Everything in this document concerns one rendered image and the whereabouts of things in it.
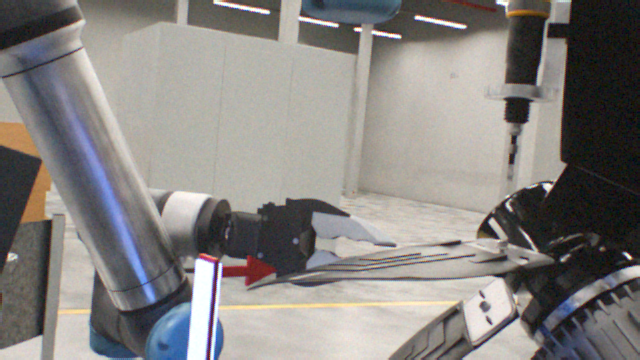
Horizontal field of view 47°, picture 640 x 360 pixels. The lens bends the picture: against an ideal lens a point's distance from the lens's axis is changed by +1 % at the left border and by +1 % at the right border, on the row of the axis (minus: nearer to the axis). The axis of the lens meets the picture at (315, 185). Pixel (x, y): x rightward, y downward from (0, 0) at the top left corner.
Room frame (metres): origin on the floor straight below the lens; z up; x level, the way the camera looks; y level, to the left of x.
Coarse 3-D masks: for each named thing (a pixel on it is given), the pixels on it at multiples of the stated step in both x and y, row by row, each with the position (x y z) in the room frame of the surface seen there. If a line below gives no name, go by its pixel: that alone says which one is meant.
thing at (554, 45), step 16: (560, 16) 0.73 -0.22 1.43; (560, 32) 0.73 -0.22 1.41; (544, 48) 0.73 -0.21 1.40; (560, 48) 0.73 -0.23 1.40; (544, 64) 0.73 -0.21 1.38; (560, 64) 0.73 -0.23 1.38; (544, 80) 0.73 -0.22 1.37; (496, 96) 0.74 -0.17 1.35; (512, 96) 0.73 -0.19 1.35; (528, 96) 0.72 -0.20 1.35; (544, 96) 0.72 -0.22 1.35
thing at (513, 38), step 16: (512, 16) 0.75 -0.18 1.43; (528, 16) 0.74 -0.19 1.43; (512, 32) 0.75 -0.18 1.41; (528, 32) 0.74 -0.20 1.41; (512, 48) 0.74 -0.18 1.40; (528, 48) 0.74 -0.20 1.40; (512, 64) 0.74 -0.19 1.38; (528, 64) 0.74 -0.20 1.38; (512, 80) 0.74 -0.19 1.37; (528, 80) 0.74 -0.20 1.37; (512, 112) 0.74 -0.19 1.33; (528, 112) 0.74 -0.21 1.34
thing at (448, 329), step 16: (432, 320) 0.92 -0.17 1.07; (448, 320) 0.88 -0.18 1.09; (464, 320) 0.85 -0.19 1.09; (416, 336) 0.92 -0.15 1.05; (432, 336) 0.87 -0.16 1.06; (448, 336) 0.85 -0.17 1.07; (464, 336) 0.82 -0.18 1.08; (400, 352) 0.92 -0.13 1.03; (416, 352) 0.87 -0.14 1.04; (432, 352) 0.85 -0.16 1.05; (448, 352) 0.82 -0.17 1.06; (464, 352) 0.80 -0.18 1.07
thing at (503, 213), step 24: (528, 192) 0.80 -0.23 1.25; (504, 216) 0.80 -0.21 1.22; (528, 216) 0.79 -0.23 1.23; (552, 216) 0.78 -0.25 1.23; (528, 240) 0.77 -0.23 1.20; (552, 240) 0.76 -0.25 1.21; (576, 240) 0.77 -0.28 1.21; (600, 240) 0.80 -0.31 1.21; (552, 264) 0.77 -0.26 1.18; (576, 264) 0.73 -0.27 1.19; (600, 264) 0.72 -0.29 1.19; (624, 264) 0.74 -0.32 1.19; (528, 288) 0.79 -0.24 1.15; (552, 288) 0.73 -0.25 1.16; (576, 288) 0.73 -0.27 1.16; (528, 312) 0.75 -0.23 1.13; (552, 312) 0.75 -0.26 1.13; (528, 336) 0.78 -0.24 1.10
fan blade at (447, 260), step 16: (448, 240) 0.75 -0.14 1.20; (368, 256) 0.70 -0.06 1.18; (384, 256) 0.68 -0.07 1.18; (400, 256) 0.68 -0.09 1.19; (416, 256) 0.68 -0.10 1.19; (432, 256) 0.69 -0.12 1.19; (448, 256) 0.69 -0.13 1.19; (464, 256) 0.69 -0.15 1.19; (480, 256) 0.70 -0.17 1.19; (496, 256) 0.70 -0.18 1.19; (304, 272) 0.67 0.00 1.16; (320, 272) 0.64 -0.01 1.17; (336, 272) 0.61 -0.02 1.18; (352, 272) 0.60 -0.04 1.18; (384, 272) 0.59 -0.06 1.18; (400, 272) 0.59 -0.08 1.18; (416, 272) 0.60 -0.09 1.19; (432, 272) 0.60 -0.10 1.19; (448, 272) 0.61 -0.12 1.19; (464, 272) 0.62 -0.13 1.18; (480, 272) 0.64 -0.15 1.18; (496, 272) 0.65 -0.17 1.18; (256, 288) 0.71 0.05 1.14
